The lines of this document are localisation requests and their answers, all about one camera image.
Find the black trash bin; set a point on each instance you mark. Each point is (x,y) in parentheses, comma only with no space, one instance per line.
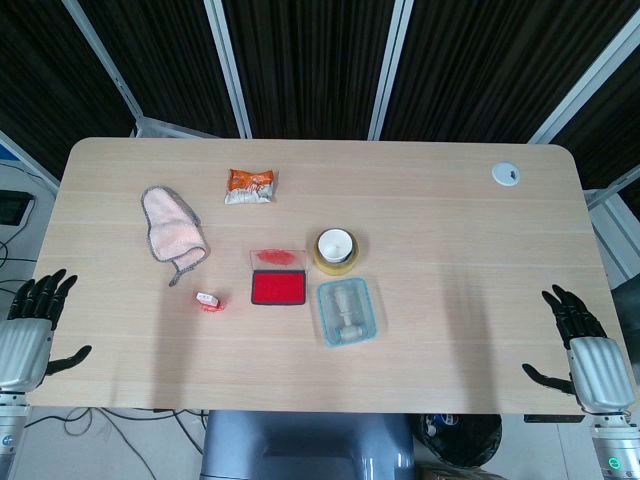
(465,440)

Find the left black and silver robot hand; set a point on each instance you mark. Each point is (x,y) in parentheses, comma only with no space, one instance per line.
(22,345)

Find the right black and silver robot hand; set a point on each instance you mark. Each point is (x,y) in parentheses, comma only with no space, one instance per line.
(600,370)

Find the black electronic device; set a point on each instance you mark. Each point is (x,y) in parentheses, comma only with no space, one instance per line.
(12,207)

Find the red ink pad clear lid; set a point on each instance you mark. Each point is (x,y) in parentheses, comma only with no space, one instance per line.
(278,290)

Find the orange and white snack packet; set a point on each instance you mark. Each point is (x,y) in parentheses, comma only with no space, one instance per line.
(250,186)

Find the yellow tape roll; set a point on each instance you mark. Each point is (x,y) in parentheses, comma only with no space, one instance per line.
(352,264)

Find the pink cloth with grey trim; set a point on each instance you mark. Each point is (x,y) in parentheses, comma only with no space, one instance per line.
(167,225)

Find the clear plastic box blue rim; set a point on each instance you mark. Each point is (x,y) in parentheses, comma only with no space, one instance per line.
(325,320)

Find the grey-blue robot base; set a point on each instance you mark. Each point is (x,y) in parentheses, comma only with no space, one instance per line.
(300,445)

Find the white aluminium frame post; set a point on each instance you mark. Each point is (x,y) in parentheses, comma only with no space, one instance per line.
(227,65)
(585,85)
(389,65)
(102,60)

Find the white paper cup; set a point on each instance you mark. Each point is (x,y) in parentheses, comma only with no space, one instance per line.
(334,246)

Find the small red white object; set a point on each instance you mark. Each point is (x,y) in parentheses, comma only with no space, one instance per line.
(206,299)

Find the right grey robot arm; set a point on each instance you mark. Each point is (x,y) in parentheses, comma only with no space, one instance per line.
(615,445)

